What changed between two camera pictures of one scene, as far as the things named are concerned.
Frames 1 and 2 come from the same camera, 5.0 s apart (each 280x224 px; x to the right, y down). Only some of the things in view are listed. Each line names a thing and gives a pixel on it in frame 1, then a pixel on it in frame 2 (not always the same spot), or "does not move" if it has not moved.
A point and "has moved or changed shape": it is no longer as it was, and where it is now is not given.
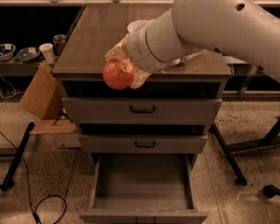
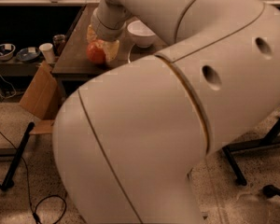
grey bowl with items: x=4 y=51 does not move
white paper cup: x=48 y=50 does not move
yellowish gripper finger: x=119 y=50 to x=91 y=34
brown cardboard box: x=43 y=98 does not move
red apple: x=119 y=74 has moved or changed shape
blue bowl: x=28 y=54 does not move
